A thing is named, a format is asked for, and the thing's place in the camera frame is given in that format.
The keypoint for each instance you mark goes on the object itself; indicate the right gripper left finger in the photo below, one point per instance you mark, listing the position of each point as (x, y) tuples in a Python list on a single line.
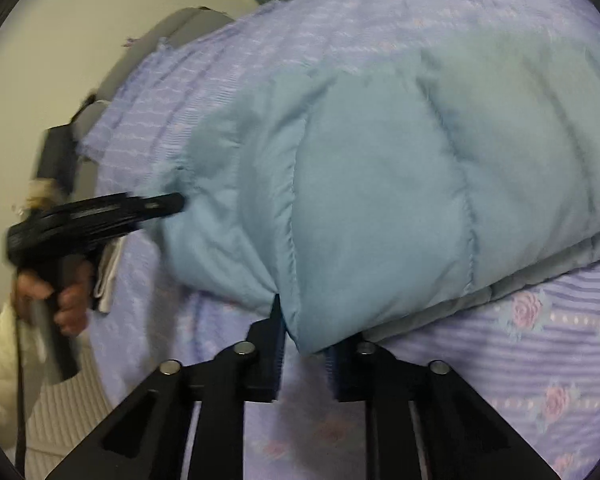
[(186, 421)]

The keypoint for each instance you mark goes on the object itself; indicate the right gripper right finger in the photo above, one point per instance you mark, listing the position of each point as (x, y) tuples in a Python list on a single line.
[(425, 421)]

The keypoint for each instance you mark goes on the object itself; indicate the light blue padded pants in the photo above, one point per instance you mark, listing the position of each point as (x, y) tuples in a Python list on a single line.
[(387, 197)]

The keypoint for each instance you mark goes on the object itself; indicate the white sleeve left forearm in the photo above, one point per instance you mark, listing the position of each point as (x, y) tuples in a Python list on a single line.
[(9, 375)]

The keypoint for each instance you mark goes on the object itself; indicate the left hand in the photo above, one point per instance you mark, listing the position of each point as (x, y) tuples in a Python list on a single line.
[(74, 300)]

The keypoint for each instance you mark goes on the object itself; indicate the grey padded headboard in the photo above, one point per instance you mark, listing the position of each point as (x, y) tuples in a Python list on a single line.
[(58, 159)]

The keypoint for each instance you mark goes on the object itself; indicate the purple floral bed cover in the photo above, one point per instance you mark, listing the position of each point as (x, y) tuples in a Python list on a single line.
[(533, 354)]

